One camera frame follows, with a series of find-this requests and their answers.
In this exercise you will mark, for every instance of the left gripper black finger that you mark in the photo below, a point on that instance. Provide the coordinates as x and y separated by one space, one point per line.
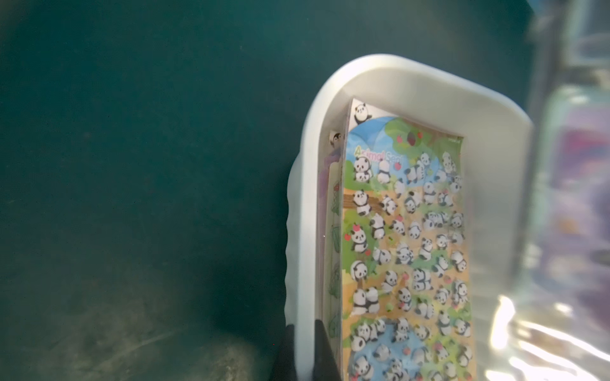
325 366

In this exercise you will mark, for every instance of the green panda sticker sheet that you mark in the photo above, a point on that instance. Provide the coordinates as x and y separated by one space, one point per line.
404 266

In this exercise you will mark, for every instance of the purple sticker sheet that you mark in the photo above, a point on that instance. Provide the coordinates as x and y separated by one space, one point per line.
552 318

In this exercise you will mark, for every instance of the white plastic storage box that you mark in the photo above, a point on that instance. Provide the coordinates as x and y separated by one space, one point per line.
497 140

